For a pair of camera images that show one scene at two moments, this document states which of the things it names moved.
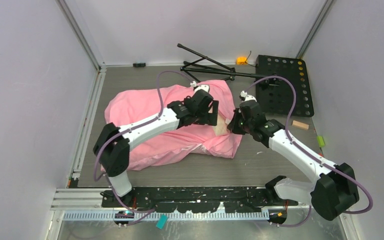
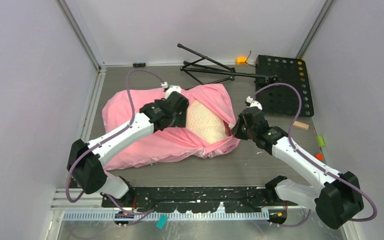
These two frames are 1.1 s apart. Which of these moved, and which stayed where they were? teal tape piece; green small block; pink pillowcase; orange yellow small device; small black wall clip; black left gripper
Moved: black left gripper; pink pillowcase
Stayed: teal tape piece; orange yellow small device; green small block; small black wall clip
